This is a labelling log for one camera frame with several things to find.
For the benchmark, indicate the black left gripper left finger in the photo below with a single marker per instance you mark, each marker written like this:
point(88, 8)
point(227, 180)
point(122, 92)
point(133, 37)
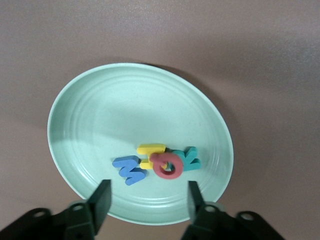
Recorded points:
point(100, 202)

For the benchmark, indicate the red foam letter Q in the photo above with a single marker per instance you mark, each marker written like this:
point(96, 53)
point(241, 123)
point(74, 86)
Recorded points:
point(180, 170)

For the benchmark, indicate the light green plastic plate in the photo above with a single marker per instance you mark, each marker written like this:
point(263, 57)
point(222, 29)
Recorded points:
point(125, 112)

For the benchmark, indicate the teal foam letter R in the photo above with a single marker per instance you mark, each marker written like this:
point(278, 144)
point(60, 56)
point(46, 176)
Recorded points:
point(191, 162)

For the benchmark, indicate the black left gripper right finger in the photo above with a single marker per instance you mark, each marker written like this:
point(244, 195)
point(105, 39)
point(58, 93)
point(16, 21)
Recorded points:
point(200, 215)

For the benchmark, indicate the yellow foam letter H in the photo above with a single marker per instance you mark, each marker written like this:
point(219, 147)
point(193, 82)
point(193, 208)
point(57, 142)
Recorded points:
point(147, 150)

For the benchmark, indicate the blue foam letter W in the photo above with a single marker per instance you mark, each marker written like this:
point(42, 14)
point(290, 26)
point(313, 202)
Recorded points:
point(125, 165)

